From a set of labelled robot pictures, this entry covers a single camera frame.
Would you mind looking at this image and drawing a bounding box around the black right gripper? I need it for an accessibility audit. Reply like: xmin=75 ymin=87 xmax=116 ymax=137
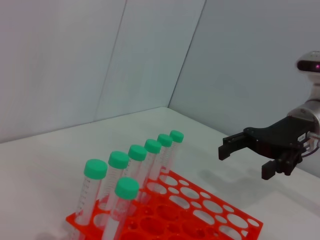
xmin=218 ymin=116 xmax=316 ymax=180

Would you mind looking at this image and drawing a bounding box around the green capped test tube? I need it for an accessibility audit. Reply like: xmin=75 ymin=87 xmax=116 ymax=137
xmin=156 ymin=133 xmax=173 ymax=176
xmin=139 ymin=138 xmax=162 ymax=186
xmin=98 ymin=150 xmax=130 ymax=213
xmin=74 ymin=159 xmax=108 ymax=226
xmin=102 ymin=176 xmax=140 ymax=240
xmin=164 ymin=130 xmax=185 ymax=173
xmin=123 ymin=144 xmax=148 ymax=193

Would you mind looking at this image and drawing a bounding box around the orange test tube rack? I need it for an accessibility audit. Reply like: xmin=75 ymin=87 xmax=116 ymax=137
xmin=65 ymin=167 xmax=264 ymax=240

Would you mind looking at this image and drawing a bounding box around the right arm cable with connector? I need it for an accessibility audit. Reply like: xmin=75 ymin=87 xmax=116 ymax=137
xmin=301 ymin=132 xmax=320 ymax=159

